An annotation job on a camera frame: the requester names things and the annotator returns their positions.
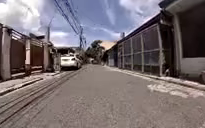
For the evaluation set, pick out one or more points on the distant tree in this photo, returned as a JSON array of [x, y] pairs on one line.
[[96, 50]]

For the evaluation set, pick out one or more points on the white car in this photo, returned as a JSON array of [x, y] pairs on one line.
[[70, 62]]

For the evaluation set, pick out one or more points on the utility pole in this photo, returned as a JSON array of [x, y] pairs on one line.
[[81, 38]]

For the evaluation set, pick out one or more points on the grey concrete road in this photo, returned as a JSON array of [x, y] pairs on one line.
[[103, 100]]

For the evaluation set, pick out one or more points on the building with mesh fence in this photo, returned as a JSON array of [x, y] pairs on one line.
[[146, 50]]

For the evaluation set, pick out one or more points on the concrete pavement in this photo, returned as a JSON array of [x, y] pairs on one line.
[[10, 85]]

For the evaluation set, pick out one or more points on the fence with concrete pillars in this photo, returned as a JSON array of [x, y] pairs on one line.
[[5, 53]]

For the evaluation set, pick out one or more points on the building with white wall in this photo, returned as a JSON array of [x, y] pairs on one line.
[[196, 63]]

